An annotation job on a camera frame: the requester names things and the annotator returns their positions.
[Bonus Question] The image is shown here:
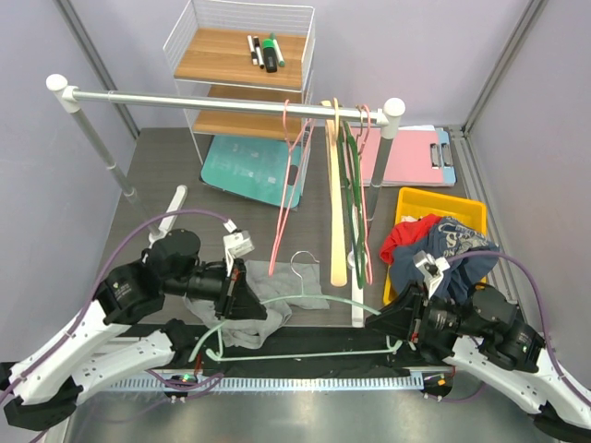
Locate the red t-shirt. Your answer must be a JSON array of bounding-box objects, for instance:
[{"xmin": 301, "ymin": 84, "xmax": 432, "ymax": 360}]
[{"xmin": 379, "ymin": 214, "xmax": 441, "ymax": 265}]

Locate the grey garment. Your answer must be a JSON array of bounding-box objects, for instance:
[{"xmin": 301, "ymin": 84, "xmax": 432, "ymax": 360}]
[{"xmin": 184, "ymin": 258, "xmax": 332, "ymax": 350}]

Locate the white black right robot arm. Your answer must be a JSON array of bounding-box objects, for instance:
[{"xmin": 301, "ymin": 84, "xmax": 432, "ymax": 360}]
[{"xmin": 365, "ymin": 283, "xmax": 590, "ymax": 442}]

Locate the green highlighter marker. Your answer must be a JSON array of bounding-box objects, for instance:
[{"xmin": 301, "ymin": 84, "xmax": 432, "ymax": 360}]
[{"xmin": 261, "ymin": 38, "xmax": 279, "ymax": 73}]

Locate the wooden hanger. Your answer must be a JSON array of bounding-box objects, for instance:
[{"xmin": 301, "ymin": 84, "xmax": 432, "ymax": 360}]
[{"xmin": 321, "ymin": 98, "xmax": 347, "ymax": 287}]

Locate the pink clipboard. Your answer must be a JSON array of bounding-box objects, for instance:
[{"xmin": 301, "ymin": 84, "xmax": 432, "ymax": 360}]
[{"xmin": 360, "ymin": 126, "xmax": 453, "ymax": 186}]

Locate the mint green hanger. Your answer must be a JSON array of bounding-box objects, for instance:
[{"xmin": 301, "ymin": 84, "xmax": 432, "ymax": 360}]
[{"xmin": 184, "ymin": 251, "xmax": 377, "ymax": 362}]

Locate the black white marker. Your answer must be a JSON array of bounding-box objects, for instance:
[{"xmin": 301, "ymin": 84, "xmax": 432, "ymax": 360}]
[
  {"xmin": 247, "ymin": 34, "xmax": 259, "ymax": 66},
  {"xmin": 252, "ymin": 36, "xmax": 265, "ymax": 69}
]

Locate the yellow plastic tray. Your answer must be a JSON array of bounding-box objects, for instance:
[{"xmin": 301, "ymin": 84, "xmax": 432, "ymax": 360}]
[{"xmin": 383, "ymin": 186, "xmax": 489, "ymax": 305}]

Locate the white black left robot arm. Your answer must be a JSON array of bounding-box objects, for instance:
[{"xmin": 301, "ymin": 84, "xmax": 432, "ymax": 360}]
[{"xmin": 1, "ymin": 229, "xmax": 267, "ymax": 431}]

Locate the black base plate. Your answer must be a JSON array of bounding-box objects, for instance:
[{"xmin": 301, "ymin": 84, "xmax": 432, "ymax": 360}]
[{"xmin": 87, "ymin": 322, "xmax": 458, "ymax": 377}]

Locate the pink wire hanger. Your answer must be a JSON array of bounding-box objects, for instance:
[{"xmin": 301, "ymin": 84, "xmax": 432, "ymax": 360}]
[
  {"xmin": 268, "ymin": 100, "xmax": 316, "ymax": 277},
  {"xmin": 344, "ymin": 103, "xmax": 375, "ymax": 282}
]

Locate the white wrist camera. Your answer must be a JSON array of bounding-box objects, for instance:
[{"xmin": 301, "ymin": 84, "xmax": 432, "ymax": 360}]
[
  {"xmin": 223, "ymin": 219, "xmax": 255, "ymax": 276},
  {"xmin": 413, "ymin": 251, "xmax": 450, "ymax": 297}
]

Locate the green capped marker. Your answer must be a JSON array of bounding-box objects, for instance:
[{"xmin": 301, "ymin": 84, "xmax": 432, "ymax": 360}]
[{"xmin": 270, "ymin": 32, "xmax": 285, "ymax": 67}]

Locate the white wire shelf basket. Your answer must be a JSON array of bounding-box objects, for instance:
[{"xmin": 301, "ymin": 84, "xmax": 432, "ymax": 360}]
[{"xmin": 162, "ymin": 0, "xmax": 317, "ymax": 176}]

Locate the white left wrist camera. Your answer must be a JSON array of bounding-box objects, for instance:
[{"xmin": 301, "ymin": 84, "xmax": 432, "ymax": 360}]
[{"xmin": 223, "ymin": 219, "xmax": 255, "ymax": 276}]

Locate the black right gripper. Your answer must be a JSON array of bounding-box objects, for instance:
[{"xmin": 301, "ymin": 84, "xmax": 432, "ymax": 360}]
[{"xmin": 364, "ymin": 276, "xmax": 486, "ymax": 340}]

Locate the teal folder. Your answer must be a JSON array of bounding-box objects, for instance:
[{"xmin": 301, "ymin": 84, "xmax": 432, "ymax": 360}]
[{"xmin": 200, "ymin": 135, "xmax": 302, "ymax": 208}]

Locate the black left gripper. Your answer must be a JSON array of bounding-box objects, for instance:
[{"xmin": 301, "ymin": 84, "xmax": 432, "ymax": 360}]
[{"xmin": 166, "ymin": 253, "xmax": 269, "ymax": 318}]

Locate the green plastic hanger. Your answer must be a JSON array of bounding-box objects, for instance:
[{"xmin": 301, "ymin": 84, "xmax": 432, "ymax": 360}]
[{"xmin": 335, "ymin": 120, "xmax": 374, "ymax": 285}]

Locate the navy blue garment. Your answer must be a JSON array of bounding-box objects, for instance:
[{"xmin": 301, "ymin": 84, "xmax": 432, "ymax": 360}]
[{"xmin": 389, "ymin": 217, "xmax": 500, "ymax": 305}]

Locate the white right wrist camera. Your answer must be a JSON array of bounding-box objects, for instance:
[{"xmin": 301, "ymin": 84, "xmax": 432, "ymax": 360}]
[{"xmin": 413, "ymin": 251, "xmax": 450, "ymax": 297}]

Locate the white slotted cable duct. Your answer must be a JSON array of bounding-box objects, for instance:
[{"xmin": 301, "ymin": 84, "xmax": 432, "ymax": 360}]
[{"xmin": 107, "ymin": 372, "xmax": 424, "ymax": 393}]

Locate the silver clothes rack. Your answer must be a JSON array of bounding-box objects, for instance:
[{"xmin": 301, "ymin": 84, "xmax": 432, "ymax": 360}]
[{"xmin": 45, "ymin": 74, "xmax": 405, "ymax": 243}]

